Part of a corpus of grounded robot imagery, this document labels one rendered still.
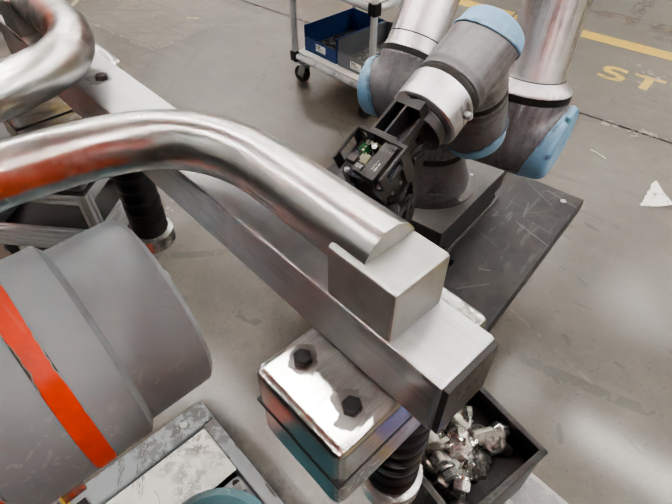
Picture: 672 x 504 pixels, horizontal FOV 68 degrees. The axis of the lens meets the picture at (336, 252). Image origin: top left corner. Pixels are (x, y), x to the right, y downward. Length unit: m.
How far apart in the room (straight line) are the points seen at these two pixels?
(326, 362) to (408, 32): 0.67
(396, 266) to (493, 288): 0.97
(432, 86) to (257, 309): 0.97
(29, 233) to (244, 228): 1.46
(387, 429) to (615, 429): 1.21
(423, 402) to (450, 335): 0.02
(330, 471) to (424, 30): 0.70
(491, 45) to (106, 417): 0.56
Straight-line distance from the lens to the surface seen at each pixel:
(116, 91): 0.33
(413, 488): 0.38
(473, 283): 1.13
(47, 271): 0.32
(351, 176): 0.59
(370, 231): 0.16
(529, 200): 1.38
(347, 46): 2.30
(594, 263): 1.73
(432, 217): 1.11
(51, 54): 0.31
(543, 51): 0.98
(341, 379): 0.20
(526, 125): 0.99
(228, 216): 0.22
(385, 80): 0.81
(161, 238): 0.55
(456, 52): 0.65
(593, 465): 1.33
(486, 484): 0.66
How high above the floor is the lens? 1.12
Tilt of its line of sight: 45 degrees down
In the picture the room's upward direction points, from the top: straight up
